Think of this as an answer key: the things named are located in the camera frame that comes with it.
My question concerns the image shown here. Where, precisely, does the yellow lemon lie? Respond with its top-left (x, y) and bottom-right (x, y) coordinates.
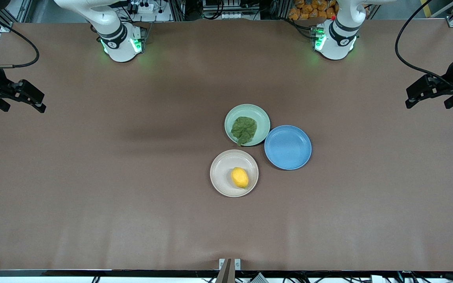
top-left (231, 167), bottom-right (249, 189)

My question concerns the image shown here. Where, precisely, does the brown table cover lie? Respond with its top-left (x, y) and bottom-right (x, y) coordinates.
top-left (0, 18), bottom-right (453, 272)

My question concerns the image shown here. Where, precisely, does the metal bracket with brown post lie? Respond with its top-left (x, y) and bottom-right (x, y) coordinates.
top-left (215, 258), bottom-right (241, 283)

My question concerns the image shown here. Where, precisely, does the beige plate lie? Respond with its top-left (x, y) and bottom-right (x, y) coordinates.
top-left (210, 149), bottom-right (259, 198)

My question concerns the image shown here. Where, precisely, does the pale green plate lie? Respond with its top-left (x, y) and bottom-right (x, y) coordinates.
top-left (225, 104), bottom-right (271, 147)

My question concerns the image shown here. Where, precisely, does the bag of oranges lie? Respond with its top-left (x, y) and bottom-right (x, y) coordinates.
top-left (288, 0), bottom-right (339, 21)

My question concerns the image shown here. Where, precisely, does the white power strip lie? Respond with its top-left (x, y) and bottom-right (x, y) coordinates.
top-left (126, 0), bottom-right (157, 15)

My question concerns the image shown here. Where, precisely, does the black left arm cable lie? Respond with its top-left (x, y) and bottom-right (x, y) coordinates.
top-left (394, 0), bottom-right (453, 86)

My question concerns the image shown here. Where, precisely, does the blue plate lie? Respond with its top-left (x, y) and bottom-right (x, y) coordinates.
top-left (264, 125), bottom-right (312, 171)

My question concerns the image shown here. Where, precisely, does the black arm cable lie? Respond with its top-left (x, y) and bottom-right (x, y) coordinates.
top-left (394, 0), bottom-right (453, 86)
top-left (0, 9), bottom-right (40, 69)

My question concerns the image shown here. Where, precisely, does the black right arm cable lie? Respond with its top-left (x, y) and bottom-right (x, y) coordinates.
top-left (0, 9), bottom-right (40, 69)

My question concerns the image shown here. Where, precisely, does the green lettuce leaf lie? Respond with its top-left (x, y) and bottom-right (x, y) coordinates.
top-left (231, 116), bottom-right (258, 147)

